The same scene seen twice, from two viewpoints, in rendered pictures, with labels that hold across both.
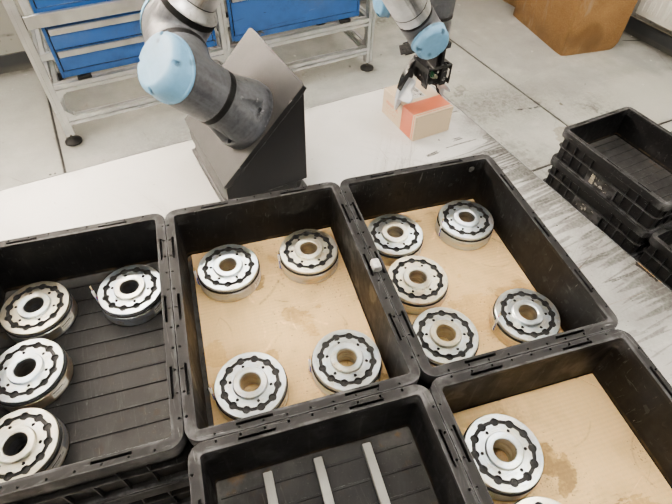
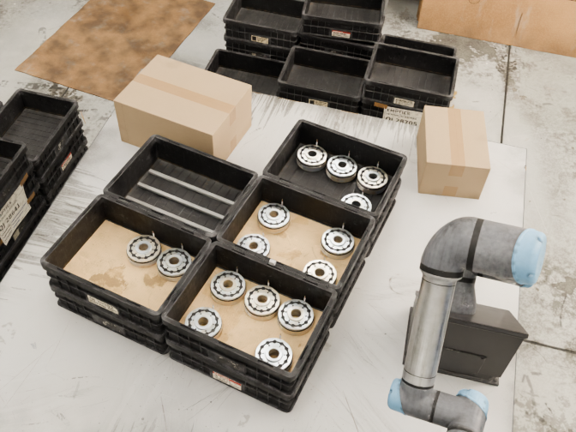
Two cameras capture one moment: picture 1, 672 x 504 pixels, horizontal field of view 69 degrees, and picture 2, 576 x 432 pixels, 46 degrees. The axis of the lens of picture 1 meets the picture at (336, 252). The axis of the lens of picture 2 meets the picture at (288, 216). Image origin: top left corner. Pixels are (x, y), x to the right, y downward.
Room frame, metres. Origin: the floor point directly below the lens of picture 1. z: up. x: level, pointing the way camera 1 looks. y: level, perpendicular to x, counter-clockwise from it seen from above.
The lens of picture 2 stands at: (1.23, -0.91, 2.50)
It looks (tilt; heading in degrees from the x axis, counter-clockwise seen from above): 50 degrees down; 130
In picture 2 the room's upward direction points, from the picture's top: 4 degrees clockwise
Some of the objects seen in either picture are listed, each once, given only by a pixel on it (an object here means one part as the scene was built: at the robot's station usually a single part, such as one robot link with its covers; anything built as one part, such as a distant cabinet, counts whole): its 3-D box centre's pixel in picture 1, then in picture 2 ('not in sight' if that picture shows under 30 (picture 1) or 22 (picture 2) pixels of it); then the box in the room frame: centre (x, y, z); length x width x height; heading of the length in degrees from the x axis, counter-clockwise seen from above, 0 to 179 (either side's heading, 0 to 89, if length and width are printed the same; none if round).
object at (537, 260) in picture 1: (455, 268); (250, 316); (0.53, -0.20, 0.87); 0.40 x 0.30 x 0.11; 17
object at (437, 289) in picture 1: (417, 279); (262, 300); (0.51, -0.14, 0.86); 0.10 x 0.10 x 0.01
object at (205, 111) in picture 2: not in sight; (185, 113); (-0.30, 0.28, 0.80); 0.40 x 0.30 x 0.20; 18
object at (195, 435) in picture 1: (278, 289); (297, 231); (0.44, 0.08, 0.92); 0.40 x 0.30 x 0.02; 17
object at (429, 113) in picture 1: (416, 109); not in sight; (1.20, -0.21, 0.74); 0.16 x 0.12 x 0.07; 28
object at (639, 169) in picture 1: (613, 204); not in sight; (1.23, -0.93, 0.37); 0.40 x 0.30 x 0.45; 28
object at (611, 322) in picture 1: (461, 248); (250, 306); (0.53, -0.20, 0.92); 0.40 x 0.30 x 0.02; 17
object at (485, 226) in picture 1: (465, 219); (273, 354); (0.65, -0.24, 0.86); 0.10 x 0.10 x 0.01
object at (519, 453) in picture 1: (504, 450); (174, 261); (0.23, -0.22, 0.86); 0.05 x 0.05 x 0.01
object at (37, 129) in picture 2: not in sight; (35, 151); (-1.01, -0.03, 0.31); 0.40 x 0.30 x 0.34; 118
